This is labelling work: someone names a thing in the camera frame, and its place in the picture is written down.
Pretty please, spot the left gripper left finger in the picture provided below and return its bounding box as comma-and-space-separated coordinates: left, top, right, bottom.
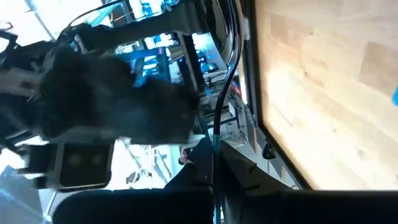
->
52, 138, 216, 224

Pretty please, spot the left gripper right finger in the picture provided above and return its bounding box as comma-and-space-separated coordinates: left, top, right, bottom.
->
220, 140, 398, 224

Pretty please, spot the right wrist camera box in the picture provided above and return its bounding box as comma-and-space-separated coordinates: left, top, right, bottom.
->
29, 141, 114, 192

